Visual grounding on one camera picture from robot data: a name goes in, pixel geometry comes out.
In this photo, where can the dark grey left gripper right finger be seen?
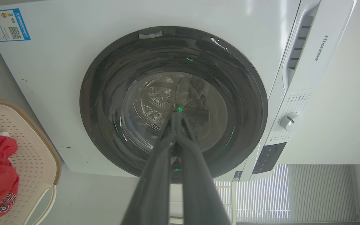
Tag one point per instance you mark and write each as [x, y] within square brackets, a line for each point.
[198, 187]

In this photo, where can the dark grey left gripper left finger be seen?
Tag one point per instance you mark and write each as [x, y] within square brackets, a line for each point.
[155, 184]

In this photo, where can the cream perforated laundry basket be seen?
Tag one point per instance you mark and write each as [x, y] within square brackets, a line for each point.
[33, 165]

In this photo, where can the black washer display panel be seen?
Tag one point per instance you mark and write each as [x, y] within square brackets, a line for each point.
[268, 157]

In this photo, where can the white window blinds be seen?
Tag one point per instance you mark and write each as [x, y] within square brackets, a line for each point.
[280, 193]

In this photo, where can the round dark washing machine door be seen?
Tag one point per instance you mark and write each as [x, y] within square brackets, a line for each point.
[173, 103]

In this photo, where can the white Hisense washing machine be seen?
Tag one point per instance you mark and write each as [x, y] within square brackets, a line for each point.
[180, 84]

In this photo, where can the white program dial knob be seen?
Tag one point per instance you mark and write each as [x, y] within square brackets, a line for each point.
[289, 121]

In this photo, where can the white detergent drawer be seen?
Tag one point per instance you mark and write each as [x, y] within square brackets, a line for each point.
[314, 43]

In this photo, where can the blue energy label sticker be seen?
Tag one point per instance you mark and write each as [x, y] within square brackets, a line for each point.
[6, 24]

